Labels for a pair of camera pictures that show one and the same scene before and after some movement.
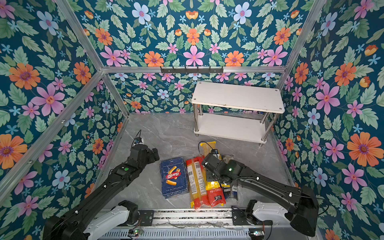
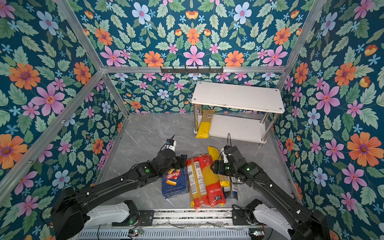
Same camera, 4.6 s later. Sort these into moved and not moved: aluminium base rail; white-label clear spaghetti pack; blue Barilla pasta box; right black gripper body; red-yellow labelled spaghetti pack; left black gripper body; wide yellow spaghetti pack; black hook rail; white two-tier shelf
Moved: wide yellow spaghetti pack; left black gripper body; right black gripper body
Not moved: aluminium base rail; white-label clear spaghetti pack; black hook rail; white two-tier shelf; red-yellow labelled spaghetti pack; blue Barilla pasta box
